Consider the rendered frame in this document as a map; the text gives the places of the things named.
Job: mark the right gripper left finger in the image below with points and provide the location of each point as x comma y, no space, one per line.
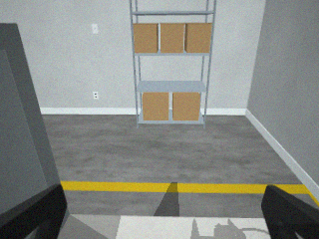
43,213

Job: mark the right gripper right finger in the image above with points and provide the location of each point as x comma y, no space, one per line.
286,215

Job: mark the grey panel wall with slot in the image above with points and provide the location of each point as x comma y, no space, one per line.
27,165

